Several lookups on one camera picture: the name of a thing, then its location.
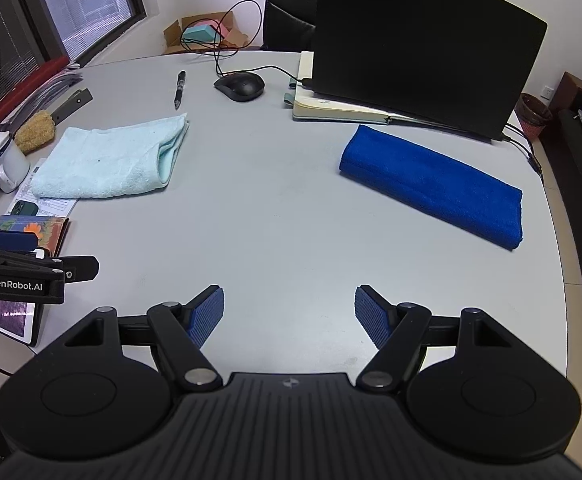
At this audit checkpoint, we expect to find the black laptop cable with ferrite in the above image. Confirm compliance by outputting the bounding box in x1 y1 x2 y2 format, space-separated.
496 122 545 177

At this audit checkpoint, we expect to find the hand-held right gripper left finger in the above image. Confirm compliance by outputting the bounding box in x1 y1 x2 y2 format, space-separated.
63 285 226 394

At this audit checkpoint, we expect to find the straw brush grey handle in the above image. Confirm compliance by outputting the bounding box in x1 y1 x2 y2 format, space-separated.
14 88 93 154

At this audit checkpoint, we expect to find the teal box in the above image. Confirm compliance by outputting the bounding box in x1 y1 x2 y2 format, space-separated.
181 24 222 44

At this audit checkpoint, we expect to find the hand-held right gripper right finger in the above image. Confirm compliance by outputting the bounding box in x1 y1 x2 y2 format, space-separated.
353 285 514 394

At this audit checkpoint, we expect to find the stack of clear folders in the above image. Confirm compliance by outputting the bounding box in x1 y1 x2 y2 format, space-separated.
21 62 84 111

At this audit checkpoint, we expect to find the dark blue towel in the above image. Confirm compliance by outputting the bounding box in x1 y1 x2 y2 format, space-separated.
339 124 524 251

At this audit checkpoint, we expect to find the colourful book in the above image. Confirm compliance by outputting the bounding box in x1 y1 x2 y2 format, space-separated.
0 215 72 258

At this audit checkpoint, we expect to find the cardboard box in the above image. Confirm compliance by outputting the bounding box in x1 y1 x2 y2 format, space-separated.
163 11 250 56

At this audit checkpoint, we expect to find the black laptop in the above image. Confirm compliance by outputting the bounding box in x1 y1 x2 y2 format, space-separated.
306 0 549 142

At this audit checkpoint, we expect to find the light blue towel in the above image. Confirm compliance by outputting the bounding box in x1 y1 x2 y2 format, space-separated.
30 112 190 200

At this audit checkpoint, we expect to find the brown waste bin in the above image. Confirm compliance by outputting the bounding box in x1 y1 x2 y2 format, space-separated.
516 92 554 141

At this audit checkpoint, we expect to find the red folder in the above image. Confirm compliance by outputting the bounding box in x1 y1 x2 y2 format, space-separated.
0 56 72 121

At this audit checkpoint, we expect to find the tablet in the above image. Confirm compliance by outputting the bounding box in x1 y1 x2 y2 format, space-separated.
0 300 46 346

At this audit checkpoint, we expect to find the dark framed window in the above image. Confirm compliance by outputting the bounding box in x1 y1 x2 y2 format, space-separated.
18 0 148 67

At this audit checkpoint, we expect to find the black sofa wooden frame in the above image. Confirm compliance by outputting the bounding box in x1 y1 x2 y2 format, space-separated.
541 71 582 422

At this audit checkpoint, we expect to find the black computer mouse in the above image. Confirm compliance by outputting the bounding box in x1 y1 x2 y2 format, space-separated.
214 72 266 103

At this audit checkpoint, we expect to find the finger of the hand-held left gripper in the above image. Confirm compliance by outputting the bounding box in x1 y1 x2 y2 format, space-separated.
36 255 100 284
0 227 40 252

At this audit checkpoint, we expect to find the black office chair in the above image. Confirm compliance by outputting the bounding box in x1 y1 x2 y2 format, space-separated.
262 0 439 52

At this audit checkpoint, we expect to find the green phone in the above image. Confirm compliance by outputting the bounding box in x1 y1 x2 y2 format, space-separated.
10 200 46 218

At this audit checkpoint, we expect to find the open notebook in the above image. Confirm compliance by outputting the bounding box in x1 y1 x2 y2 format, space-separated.
284 51 494 142

